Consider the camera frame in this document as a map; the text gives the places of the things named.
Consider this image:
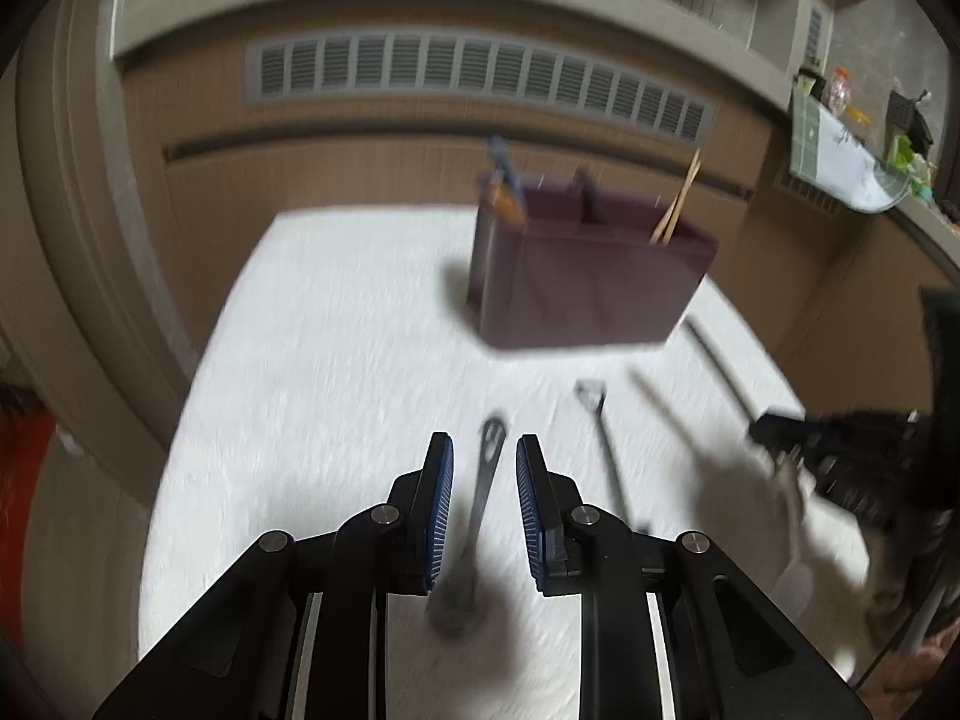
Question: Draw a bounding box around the wooden chopstick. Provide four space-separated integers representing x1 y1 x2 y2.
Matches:
649 188 686 244
649 149 701 245

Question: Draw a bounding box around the red object at left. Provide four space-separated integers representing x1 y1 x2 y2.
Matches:
0 388 59 593

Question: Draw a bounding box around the white plastic spoon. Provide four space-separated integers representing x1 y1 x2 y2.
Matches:
770 455 814 621

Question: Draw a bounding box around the grey ventilation grille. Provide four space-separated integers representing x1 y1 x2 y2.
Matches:
244 26 715 146

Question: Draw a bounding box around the black thin utensil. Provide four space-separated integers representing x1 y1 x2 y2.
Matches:
683 317 755 422

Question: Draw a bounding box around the blue handled utensil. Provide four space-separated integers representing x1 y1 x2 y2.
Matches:
487 135 524 199

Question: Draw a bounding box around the metal shovel-shaped spoon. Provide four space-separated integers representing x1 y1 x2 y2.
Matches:
574 379 649 535

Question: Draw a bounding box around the green checked cloth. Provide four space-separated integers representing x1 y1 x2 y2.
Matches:
789 86 910 215

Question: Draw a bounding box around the wooden spoon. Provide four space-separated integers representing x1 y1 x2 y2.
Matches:
483 177 527 229

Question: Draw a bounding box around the orange capped bottle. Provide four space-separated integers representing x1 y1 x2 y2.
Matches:
822 67 851 117

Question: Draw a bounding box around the dark purple utensil caddy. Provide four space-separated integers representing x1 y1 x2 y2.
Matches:
467 177 718 351

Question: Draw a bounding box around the metal spoon with white ball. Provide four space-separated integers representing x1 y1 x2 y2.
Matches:
427 413 508 640

